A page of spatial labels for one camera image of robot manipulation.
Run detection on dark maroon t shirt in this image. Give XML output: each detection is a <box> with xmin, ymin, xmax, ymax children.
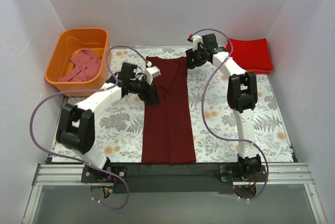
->
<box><xmin>141</xmin><ymin>57</ymin><xmax>196</xmax><ymax>164</ymax></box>

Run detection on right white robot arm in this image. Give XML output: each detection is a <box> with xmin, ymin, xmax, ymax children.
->
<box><xmin>186</xmin><ymin>33</ymin><xmax>262</xmax><ymax>182</ymax></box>

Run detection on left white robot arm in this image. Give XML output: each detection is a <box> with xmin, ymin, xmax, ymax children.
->
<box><xmin>56</xmin><ymin>62</ymin><xmax>161</xmax><ymax>181</ymax></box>

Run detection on floral table mat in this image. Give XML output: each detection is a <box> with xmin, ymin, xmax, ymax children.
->
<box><xmin>51</xmin><ymin>46</ymin><xmax>294</xmax><ymax>163</ymax></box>

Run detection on orange folded t shirt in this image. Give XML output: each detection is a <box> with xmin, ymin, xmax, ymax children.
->
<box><xmin>246</xmin><ymin>69</ymin><xmax>272</xmax><ymax>75</ymax></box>

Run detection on red folded t shirt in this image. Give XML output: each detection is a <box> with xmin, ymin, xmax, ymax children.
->
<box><xmin>230</xmin><ymin>38</ymin><xmax>273</xmax><ymax>70</ymax></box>

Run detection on pink t shirt in basket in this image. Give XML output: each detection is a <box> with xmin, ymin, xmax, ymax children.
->
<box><xmin>58</xmin><ymin>48</ymin><xmax>102</xmax><ymax>82</ymax></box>

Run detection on orange plastic basket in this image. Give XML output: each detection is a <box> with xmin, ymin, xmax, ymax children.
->
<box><xmin>45</xmin><ymin>28</ymin><xmax>110</xmax><ymax>97</ymax></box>

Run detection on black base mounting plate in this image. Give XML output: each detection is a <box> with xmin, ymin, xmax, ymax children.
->
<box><xmin>81</xmin><ymin>162</ymin><xmax>266</xmax><ymax>198</ymax></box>

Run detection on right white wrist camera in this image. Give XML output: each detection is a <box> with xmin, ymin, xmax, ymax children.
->
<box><xmin>187</xmin><ymin>34</ymin><xmax>203</xmax><ymax>51</ymax></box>

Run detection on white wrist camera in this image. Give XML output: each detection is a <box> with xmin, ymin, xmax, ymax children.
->
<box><xmin>144</xmin><ymin>61</ymin><xmax>161</xmax><ymax>84</ymax></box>
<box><xmin>187</xmin><ymin>34</ymin><xmax>203</xmax><ymax>51</ymax></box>

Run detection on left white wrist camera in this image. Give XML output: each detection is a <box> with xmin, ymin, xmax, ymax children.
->
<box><xmin>144</xmin><ymin>61</ymin><xmax>161</xmax><ymax>84</ymax></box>

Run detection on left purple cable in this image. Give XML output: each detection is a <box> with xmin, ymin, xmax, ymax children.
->
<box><xmin>29</xmin><ymin>45</ymin><xmax>152</xmax><ymax>210</ymax></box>

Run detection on aluminium frame rail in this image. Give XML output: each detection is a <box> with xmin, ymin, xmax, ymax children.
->
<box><xmin>30</xmin><ymin>162</ymin><xmax>326</xmax><ymax>223</ymax></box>

